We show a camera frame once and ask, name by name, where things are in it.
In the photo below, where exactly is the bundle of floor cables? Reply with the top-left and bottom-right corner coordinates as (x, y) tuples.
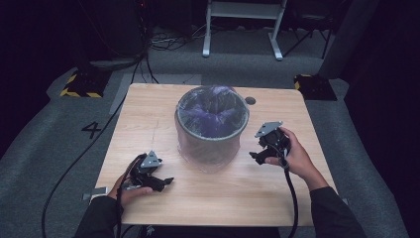
(148, 24), (207, 52)

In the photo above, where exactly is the metal table bracket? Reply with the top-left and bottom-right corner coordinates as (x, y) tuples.
(81, 186), (109, 202)

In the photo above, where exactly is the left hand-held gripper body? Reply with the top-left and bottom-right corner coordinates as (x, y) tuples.
(127, 150), (166, 192)

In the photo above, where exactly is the yellow-black striped stand base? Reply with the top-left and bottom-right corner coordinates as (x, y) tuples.
(293, 73), (339, 102)
(59, 68), (112, 99)

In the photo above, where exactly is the white metal desk frame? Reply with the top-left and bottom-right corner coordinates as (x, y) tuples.
(201, 0), (288, 61)

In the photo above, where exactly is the long black floor cable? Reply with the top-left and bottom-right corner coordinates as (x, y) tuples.
(41, 53), (150, 238)

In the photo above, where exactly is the person's right hand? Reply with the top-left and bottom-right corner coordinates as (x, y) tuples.
(264, 127), (316, 182)

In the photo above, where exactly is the person's left hand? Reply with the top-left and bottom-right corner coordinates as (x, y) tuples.
(107, 172), (154, 208)

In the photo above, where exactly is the purple plastic trash bag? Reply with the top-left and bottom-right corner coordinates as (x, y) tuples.
(173, 84), (251, 175)

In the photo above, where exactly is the black tripod stand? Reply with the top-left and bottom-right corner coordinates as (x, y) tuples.
(282, 0), (335, 60)

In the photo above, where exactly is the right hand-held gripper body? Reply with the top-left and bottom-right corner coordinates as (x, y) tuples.
(254, 120), (292, 161)

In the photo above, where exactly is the grey column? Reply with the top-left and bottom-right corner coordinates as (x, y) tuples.
(317, 0), (380, 80)

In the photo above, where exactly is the pale green trash bin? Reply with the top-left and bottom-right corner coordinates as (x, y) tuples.
(174, 86), (251, 167)

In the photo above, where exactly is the right hand-held gripper cable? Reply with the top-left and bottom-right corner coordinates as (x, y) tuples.
(276, 148), (300, 238)

